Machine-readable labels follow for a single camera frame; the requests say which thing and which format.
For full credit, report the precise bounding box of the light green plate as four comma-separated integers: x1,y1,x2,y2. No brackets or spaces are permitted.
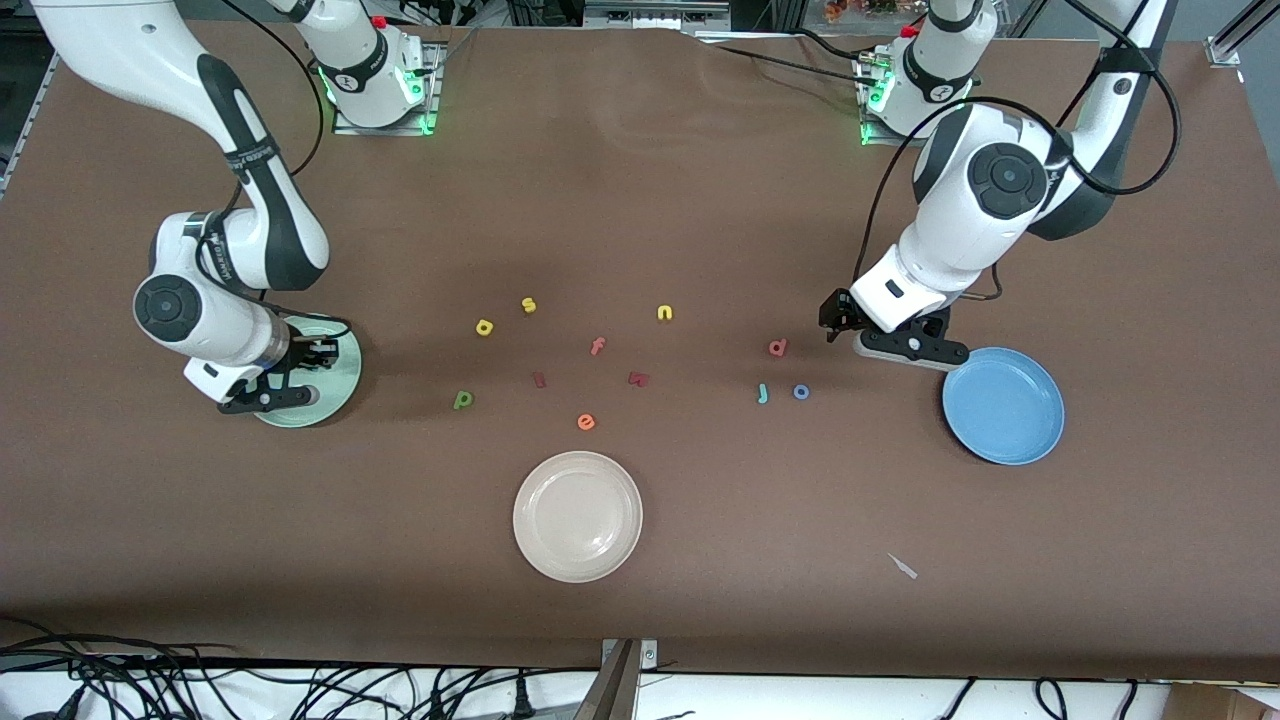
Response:
254,317,363,429

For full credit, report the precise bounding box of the brown cardboard box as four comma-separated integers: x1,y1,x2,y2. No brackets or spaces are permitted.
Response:
1165,683,1280,720

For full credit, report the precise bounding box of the blue plate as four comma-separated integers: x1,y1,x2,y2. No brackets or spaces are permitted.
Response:
941,347,1066,466

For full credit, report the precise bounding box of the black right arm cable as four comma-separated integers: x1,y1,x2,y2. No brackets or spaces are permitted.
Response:
220,0,353,346

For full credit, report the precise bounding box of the metal table clamp bracket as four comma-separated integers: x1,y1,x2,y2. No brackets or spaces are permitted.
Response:
575,638,659,720

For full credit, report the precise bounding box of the tangled black floor cable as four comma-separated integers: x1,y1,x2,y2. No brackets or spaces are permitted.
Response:
0,618,601,720

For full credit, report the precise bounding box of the grey metal rail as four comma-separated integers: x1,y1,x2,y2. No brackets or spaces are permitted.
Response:
585,0,731,29

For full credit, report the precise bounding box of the cream white plate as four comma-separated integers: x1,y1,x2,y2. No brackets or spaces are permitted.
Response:
512,451,644,584

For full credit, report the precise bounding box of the black table cable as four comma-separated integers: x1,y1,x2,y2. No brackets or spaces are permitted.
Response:
700,28,886,87

